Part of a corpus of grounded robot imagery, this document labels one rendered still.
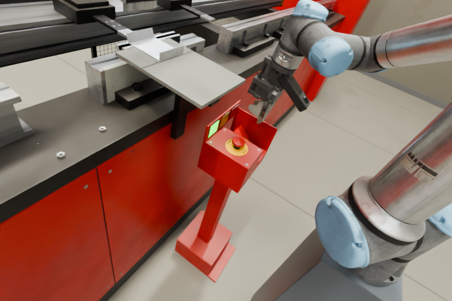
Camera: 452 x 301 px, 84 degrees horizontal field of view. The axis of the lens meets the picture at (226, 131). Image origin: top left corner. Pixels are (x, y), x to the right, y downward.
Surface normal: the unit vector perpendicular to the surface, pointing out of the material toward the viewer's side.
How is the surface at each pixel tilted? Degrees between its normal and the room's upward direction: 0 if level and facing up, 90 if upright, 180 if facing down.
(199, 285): 0
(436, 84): 90
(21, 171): 0
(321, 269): 90
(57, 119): 0
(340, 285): 90
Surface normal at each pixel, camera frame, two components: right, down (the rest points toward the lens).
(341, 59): 0.25, 0.72
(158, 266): 0.22, -0.73
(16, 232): 0.80, 0.51
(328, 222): -0.96, 0.11
